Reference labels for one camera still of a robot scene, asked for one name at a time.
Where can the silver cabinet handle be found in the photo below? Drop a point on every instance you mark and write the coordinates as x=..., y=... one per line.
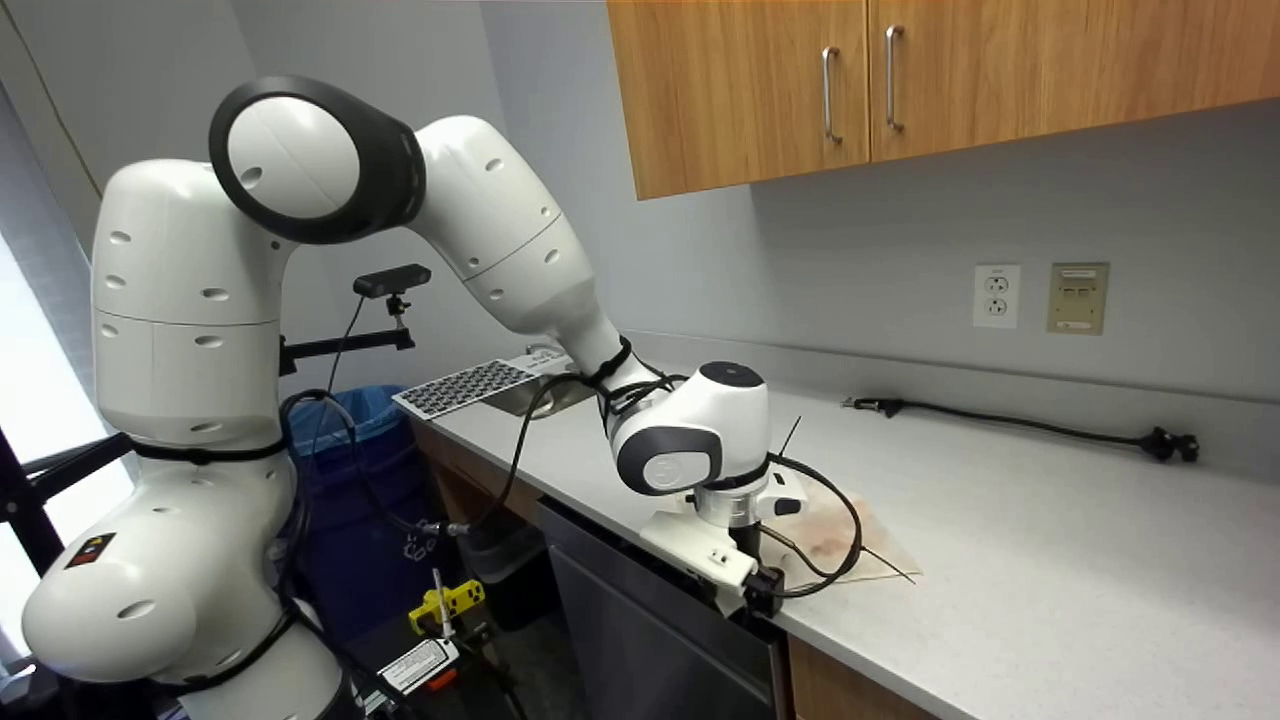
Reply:
x=830, y=57
x=895, y=37

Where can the stained beige towel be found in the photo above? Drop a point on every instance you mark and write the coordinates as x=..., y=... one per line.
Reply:
x=834, y=542

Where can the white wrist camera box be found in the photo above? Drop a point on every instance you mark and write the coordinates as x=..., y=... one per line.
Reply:
x=717, y=535

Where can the left silver cabinet handle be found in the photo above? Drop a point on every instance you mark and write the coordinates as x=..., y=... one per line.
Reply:
x=830, y=57

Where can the metal sink grate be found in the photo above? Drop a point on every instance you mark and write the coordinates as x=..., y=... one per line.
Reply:
x=480, y=383

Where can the blue recycling bin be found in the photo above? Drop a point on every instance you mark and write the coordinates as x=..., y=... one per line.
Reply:
x=366, y=508

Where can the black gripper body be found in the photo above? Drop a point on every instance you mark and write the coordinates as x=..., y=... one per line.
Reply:
x=765, y=592

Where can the stainless dishwasher front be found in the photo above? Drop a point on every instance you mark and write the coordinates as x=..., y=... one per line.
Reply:
x=648, y=641

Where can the white wall outlet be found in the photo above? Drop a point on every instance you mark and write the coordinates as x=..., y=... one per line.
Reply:
x=997, y=299

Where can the right silver cabinet handle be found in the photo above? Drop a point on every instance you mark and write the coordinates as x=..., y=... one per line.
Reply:
x=895, y=37

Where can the wooden upper cabinet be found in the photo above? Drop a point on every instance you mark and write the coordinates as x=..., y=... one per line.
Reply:
x=728, y=88

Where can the yellow tool on floor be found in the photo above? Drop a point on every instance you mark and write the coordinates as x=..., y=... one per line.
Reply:
x=449, y=603

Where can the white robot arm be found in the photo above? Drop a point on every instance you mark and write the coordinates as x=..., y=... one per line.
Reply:
x=191, y=256

